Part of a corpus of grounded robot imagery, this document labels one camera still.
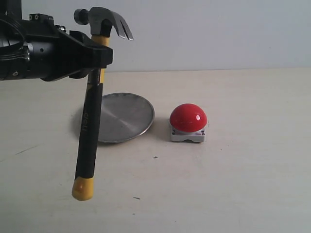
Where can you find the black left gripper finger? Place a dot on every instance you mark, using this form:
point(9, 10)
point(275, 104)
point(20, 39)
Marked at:
point(84, 39)

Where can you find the red dome push button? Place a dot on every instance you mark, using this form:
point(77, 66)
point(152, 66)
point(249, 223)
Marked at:
point(188, 122)

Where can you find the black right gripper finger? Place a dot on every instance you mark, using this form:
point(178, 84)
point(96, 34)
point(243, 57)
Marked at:
point(77, 61)

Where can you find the round metal plate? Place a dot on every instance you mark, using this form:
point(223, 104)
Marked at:
point(124, 116)

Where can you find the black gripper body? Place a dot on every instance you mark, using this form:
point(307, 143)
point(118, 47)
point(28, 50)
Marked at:
point(44, 42)

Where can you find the yellow black claw hammer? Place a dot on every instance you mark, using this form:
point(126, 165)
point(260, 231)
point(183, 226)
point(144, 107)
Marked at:
point(101, 21)

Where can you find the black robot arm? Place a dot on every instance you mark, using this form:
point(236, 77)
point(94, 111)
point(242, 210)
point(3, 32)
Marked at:
point(14, 53)

